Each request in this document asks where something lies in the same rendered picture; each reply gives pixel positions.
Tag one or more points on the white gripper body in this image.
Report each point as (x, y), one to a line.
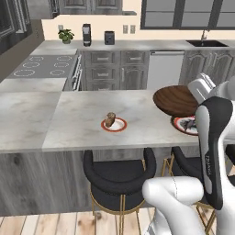
(199, 91)

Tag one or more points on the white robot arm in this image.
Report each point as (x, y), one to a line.
(171, 199)

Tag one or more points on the large brown wooden bowl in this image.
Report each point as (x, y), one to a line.
(176, 99)

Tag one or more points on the grey cooked food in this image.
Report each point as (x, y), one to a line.
(188, 123)

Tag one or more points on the red-rimmed plate with cooked food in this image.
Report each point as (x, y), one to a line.
(178, 125)

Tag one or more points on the red-rimmed white appetizer plate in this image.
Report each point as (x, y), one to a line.
(120, 125)

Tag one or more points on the brown appetizer food piece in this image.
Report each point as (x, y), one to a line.
(110, 119)

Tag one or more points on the grey wooden counter base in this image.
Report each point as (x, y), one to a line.
(42, 180)

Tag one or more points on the grey arched base cupboards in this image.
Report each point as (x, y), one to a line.
(199, 64)

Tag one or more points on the white dishwasher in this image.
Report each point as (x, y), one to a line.
(165, 70)

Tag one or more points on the black sink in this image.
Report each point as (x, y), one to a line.
(206, 43)

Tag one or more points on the silver tap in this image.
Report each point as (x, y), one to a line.
(203, 35)

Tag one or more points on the black stool with gold legs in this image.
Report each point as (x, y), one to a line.
(186, 163)
(117, 177)

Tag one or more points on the dark-framed window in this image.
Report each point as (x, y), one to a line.
(186, 13)

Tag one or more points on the grey base cupboards with drawers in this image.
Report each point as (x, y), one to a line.
(116, 70)

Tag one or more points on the grey oven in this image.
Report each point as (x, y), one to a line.
(76, 75)

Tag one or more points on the black coffee machine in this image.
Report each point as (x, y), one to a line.
(86, 35)

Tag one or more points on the green potted plant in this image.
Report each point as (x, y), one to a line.
(66, 35)

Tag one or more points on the grey hob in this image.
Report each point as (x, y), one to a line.
(46, 65)

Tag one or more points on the dark tall cupboards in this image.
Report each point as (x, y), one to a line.
(13, 21)

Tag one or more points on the grey wall socket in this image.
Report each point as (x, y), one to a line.
(132, 29)
(125, 29)
(60, 27)

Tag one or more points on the grey wall cupboards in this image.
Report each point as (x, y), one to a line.
(91, 6)

